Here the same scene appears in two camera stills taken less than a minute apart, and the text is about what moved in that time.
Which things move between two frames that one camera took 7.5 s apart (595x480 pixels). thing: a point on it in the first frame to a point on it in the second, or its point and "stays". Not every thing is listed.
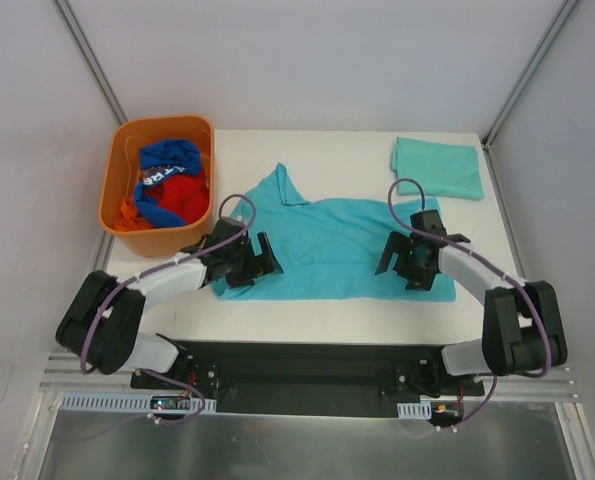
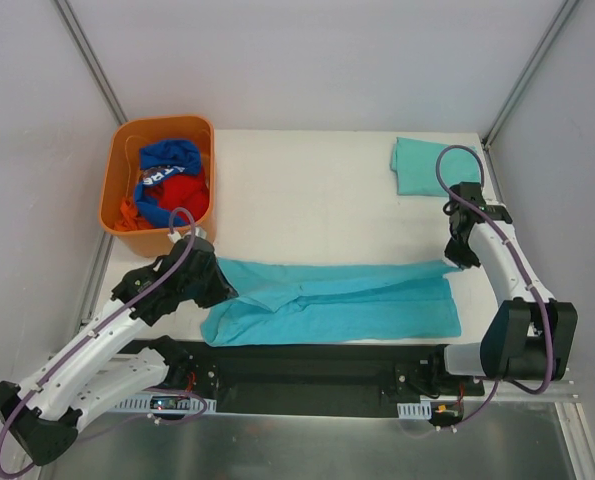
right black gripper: (403, 261) to (460, 245)
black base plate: (309, 379) stays
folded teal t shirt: (444, 169) stays
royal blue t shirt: (160, 160) stays
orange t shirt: (129, 218) stays
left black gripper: (253, 260) to (209, 282)
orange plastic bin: (128, 135) stays
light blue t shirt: (330, 251) to (288, 301)
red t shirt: (184, 196) stays
